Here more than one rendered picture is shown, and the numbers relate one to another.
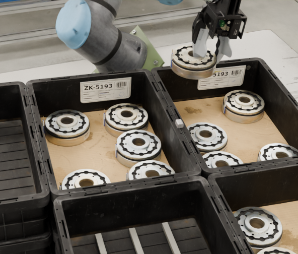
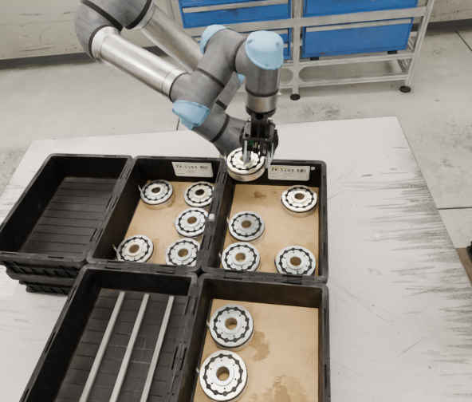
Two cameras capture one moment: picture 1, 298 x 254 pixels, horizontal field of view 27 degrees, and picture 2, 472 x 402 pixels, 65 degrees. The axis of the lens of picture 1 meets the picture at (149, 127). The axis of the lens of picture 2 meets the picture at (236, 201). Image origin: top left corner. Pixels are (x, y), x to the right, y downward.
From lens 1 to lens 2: 0.76 m
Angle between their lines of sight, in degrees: 27
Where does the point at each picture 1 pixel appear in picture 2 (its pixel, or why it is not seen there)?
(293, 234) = (265, 339)
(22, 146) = not seen: hidden behind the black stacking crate
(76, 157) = (151, 220)
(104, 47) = (210, 132)
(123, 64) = (226, 145)
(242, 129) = (288, 222)
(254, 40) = (375, 126)
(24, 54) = not seen: hidden behind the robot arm
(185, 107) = (256, 191)
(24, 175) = not seen: hidden behind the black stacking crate
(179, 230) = (181, 305)
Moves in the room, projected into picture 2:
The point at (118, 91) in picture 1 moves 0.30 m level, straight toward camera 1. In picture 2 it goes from (202, 171) to (153, 246)
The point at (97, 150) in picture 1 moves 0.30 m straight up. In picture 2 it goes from (169, 217) to (140, 141)
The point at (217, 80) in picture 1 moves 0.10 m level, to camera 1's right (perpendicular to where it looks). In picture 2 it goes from (285, 175) to (316, 183)
